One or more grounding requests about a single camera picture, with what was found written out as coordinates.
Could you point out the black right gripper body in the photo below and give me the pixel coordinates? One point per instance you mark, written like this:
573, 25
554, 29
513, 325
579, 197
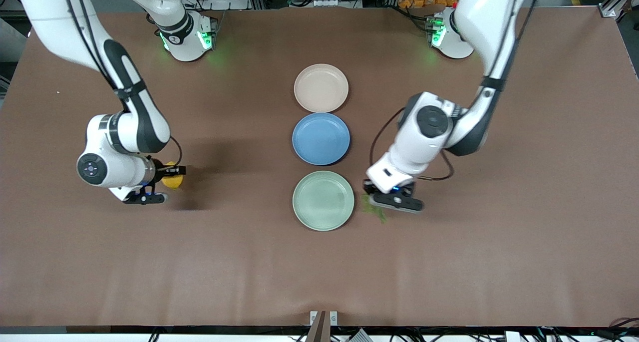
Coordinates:
159, 171

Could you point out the yellow lemon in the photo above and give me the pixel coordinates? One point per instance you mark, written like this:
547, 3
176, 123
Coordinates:
173, 182

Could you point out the green lettuce leaf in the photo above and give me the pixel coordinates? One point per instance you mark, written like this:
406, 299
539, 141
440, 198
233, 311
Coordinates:
374, 213

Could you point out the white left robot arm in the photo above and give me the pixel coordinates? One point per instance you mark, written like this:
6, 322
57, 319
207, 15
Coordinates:
429, 127

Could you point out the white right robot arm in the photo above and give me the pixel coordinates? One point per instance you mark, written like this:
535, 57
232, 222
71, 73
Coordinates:
127, 132

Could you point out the light green round plate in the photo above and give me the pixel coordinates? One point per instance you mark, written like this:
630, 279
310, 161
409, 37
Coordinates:
323, 200

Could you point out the blue round plate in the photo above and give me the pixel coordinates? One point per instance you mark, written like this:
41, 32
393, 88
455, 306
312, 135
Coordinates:
321, 139

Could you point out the brown table cover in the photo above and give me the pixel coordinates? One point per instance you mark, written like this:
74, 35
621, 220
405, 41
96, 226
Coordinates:
199, 262

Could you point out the beige round plate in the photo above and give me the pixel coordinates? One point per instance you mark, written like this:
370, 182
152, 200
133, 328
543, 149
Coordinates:
321, 88

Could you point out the grey metal bracket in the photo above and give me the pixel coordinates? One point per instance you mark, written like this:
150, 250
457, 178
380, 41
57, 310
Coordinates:
323, 324

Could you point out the aluminium frame post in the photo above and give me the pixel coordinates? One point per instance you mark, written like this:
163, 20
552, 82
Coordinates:
616, 5

